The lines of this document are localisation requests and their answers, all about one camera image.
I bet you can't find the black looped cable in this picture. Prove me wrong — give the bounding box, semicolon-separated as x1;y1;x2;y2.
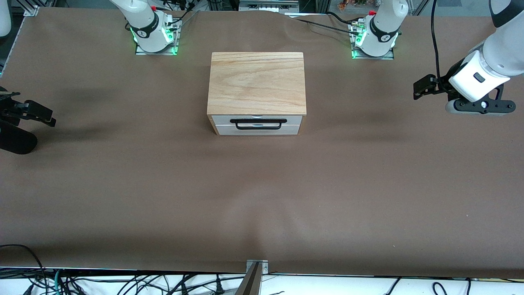
0;244;46;295

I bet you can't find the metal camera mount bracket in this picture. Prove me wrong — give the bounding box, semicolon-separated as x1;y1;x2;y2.
235;259;269;295

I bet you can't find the long black table cable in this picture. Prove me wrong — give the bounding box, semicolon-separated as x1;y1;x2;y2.
294;18;356;33

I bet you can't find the black tangled cable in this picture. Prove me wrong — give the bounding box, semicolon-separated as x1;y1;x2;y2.
117;274;246;295

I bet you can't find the black rounded foam object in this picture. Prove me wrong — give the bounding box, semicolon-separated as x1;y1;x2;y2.
0;120;38;155

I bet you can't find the short black table cable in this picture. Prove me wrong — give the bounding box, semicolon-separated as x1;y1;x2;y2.
326;11;355;24

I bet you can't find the grey rack equipment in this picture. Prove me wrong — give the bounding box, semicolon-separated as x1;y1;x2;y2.
239;0;300;13

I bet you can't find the wooden drawer cabinet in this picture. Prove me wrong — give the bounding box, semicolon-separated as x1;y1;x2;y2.
207;52;307;136

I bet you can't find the white drawer with black handle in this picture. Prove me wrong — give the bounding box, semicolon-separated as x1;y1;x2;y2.
211;115;303;131

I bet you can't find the black base cable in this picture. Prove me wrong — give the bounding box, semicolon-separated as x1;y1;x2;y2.
172;7;200;26

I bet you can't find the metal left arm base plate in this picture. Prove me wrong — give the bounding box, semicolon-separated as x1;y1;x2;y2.
350;20;395;61

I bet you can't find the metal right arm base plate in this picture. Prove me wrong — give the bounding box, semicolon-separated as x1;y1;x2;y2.
135;18;180;56

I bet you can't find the white plain drawer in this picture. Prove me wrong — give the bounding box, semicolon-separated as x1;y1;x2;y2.
215;124;302;136

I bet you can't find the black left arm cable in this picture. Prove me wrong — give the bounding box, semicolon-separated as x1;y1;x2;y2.
430;0;452;82

